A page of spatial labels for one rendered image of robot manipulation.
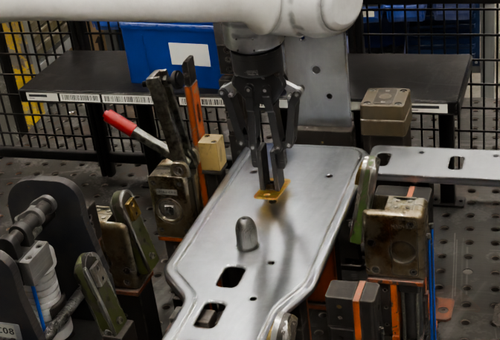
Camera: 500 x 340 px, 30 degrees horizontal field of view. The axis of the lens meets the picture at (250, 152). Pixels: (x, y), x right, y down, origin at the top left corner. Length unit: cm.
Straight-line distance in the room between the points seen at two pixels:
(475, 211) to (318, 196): 59
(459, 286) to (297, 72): 49
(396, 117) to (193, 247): 45
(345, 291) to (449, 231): 68
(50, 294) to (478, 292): 82
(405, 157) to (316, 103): 21
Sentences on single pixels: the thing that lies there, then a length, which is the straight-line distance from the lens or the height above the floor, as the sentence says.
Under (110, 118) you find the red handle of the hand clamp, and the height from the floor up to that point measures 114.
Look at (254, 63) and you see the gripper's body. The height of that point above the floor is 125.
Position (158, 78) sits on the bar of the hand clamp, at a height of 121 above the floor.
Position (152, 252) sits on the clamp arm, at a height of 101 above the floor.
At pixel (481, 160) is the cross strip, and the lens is 155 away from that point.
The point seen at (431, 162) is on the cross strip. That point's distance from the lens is 155.
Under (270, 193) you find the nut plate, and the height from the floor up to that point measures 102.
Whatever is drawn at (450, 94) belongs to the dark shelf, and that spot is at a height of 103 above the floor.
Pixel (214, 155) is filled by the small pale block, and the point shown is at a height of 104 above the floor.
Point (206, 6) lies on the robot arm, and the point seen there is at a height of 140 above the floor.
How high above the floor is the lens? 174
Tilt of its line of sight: 27 degrees down
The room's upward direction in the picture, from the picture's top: 7 degrees counter-clockwise
